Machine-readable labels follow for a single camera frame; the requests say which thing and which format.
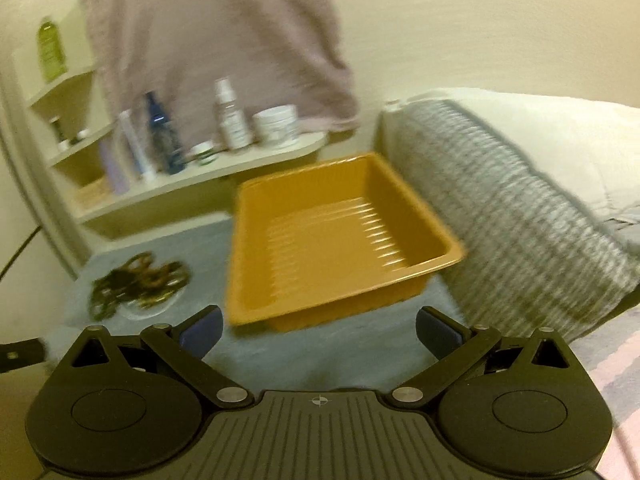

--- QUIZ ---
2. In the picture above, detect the black white small tube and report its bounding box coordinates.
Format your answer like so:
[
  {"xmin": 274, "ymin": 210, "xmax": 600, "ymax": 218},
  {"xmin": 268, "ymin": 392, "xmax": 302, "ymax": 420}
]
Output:
[{"xmin": 50, "ymin": 116, "xmax": 70, "ymax": 152}]

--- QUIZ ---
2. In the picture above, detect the small green label jar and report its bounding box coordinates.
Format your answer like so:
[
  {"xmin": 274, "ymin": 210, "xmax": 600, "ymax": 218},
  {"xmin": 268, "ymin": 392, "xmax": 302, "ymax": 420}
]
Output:
[{"xmin": 190, "ymin": 141, "xmax": 217, "ymax": 166}]

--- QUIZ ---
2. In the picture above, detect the white cream jar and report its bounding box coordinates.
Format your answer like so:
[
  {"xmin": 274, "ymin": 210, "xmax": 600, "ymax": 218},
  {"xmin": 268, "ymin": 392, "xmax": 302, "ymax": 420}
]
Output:
[{"xmin": 253, "ymin": 104, "xmax": 299, "ymax": 148}]

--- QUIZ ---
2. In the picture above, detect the grey woven pillow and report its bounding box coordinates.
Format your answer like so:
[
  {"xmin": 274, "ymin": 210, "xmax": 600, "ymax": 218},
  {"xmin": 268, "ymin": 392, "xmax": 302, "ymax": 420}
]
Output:
[{"xmin": 378, "ymin": 99, "xmax": 639, "ymax": 341}]

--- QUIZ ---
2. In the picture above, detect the orange plastic tray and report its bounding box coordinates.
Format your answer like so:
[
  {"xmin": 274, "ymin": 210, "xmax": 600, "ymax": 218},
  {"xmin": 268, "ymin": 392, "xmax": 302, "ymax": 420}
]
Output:
[{"xmin": 224, "ymin": 153, "xmax": 464, "ymax": 332}]

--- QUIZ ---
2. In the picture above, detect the pink hanging towel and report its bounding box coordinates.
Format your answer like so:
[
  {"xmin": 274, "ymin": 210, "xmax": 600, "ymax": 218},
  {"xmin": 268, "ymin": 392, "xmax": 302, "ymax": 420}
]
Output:
[{"xmin": 81, "ymin": 0, "xmax": 359, "ymax": 146}]

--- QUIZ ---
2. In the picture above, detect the lavender tube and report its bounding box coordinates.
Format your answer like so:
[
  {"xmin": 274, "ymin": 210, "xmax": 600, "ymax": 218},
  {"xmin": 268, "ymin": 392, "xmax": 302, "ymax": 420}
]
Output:
[{"xmin": 99, "ymin": 136, "xmax": 129, "ymax": 195}]

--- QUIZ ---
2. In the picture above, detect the white blue tube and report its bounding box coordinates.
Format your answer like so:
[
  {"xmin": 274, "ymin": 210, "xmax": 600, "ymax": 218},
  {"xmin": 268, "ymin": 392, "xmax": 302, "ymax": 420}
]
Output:
[{"xmin": 118, "ymin": 110, "xmax": 156, "ymax": 183}]

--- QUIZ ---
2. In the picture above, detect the white quilted pillow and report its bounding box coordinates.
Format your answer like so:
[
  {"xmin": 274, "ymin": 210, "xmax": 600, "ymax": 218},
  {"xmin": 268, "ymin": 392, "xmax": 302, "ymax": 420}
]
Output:
[{"xmin": 410, "ymin": 88, "xmax": 639, "ymax": 224}]

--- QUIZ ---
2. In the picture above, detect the green liquid bottle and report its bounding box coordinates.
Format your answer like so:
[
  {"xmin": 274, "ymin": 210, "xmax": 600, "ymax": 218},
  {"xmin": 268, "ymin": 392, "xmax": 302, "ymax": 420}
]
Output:
[{"xmin": 37, "ymin": 16, "xmax": 67, "ymax": 84}]

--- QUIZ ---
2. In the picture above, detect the dark blue spray bottle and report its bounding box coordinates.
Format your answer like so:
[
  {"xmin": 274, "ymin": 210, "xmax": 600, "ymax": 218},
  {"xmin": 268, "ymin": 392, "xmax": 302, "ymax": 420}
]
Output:
[{"xmin": 145, "ymin": 91, "xmax": 186, "ymax": 174}]

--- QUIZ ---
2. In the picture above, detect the clear spray bottle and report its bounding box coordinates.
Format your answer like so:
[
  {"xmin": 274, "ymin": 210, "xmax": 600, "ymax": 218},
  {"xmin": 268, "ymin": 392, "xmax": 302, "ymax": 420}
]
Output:
[{"xmin": 215, "ymin": 78, "xmax": 252, "ymax": 151}]

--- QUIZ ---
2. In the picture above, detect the grey fluffy mat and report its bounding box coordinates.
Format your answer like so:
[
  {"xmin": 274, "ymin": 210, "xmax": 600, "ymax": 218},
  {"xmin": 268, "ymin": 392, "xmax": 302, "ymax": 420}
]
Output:
[{"xmin": 44, "ymin": 211, "xmax": 471, "ymax": 396}]

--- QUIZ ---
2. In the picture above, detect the cream wooden shelf unit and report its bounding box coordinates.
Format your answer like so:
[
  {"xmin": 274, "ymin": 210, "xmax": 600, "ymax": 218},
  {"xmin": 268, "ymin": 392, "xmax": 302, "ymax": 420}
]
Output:
[{"xmin": 11, "ymin": 6, "xmax": 326, "ymax": 249}]

